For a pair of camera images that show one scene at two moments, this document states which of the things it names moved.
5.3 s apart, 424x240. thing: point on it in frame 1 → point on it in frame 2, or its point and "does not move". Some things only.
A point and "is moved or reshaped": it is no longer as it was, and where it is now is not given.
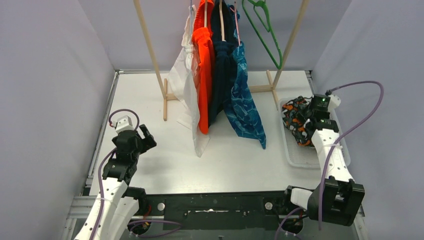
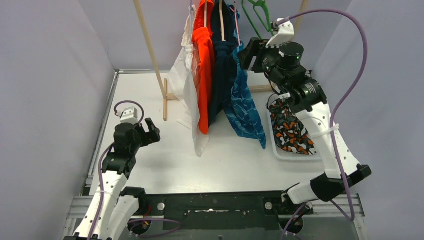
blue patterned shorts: [241, 110] does not move
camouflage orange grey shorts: [294, 117] is moved or reshaped
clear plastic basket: [303, 156] → [282, 154]
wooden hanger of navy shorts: [221, 20] does not move
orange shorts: [203, 39] does not move
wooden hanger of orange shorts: [205, 14] does not move
